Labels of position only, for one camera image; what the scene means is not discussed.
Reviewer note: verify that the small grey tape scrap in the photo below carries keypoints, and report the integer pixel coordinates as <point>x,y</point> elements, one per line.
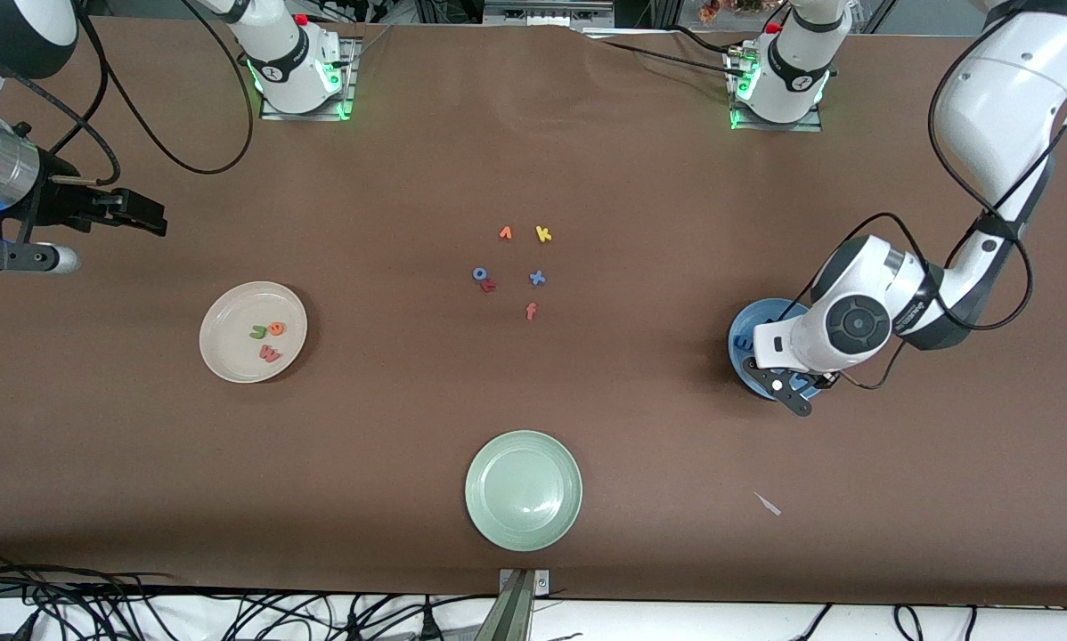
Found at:
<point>768,504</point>

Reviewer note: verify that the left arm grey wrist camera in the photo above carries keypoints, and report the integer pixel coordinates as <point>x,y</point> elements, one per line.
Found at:
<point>778,387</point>

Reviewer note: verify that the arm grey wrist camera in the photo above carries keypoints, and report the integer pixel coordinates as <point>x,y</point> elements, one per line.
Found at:
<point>778,387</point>
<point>26,260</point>

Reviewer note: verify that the aluminium camera pole bracket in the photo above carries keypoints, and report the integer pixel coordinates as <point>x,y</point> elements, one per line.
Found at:
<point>517,605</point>

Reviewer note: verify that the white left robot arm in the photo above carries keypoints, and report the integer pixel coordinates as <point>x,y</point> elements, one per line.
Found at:
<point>1005,98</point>

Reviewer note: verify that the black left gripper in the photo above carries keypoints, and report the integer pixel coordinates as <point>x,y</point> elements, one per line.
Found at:
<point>821,382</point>

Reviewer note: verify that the red foam letter w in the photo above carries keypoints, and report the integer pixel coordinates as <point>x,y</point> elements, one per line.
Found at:
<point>270,354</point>

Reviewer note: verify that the pale green round plate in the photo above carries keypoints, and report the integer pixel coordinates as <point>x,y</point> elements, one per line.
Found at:
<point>523,491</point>

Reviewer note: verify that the teal foam letter p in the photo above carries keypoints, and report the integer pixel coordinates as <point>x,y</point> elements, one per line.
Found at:
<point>744,344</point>

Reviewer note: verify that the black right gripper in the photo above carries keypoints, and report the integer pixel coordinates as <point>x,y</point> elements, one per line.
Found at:
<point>55,198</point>

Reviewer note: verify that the beige round plate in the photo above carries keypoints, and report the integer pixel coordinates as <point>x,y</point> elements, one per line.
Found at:
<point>231,356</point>

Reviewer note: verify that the aluminium background frame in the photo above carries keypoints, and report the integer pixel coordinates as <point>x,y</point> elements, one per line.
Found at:
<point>542,13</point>

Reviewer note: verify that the brown table cover sheet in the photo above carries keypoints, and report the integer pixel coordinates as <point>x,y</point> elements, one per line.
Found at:
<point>142,463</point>

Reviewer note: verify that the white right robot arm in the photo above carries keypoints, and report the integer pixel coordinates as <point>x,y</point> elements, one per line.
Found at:
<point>289,62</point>

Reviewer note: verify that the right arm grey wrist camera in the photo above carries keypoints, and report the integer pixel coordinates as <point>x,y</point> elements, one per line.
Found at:
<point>26,260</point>

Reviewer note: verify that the blue round plate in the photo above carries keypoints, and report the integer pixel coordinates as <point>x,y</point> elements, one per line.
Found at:
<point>765,316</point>

